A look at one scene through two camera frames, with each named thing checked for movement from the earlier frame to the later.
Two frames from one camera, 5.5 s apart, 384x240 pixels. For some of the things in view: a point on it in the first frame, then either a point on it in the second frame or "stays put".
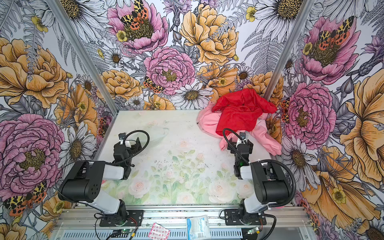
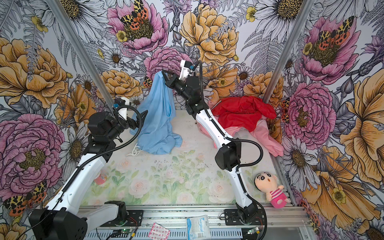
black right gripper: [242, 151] -> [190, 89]
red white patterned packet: [157, 232] stays put
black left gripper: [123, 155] -> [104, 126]
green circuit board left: [127, 231] stays put
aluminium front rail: [80, 223] stays put
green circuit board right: [253, 231] stays put
